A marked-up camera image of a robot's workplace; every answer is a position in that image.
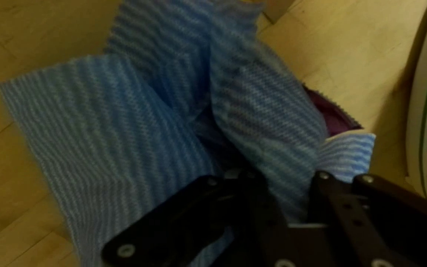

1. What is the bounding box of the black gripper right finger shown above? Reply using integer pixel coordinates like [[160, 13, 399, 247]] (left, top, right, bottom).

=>
[[309, 170, 427, 267]]

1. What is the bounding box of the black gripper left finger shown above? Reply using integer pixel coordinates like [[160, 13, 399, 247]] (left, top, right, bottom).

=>
[[101, 168, 294, 267]]

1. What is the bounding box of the blue cleaning cloth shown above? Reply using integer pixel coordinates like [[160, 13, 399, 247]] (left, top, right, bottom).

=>
[[0, 0, 375, 267]]

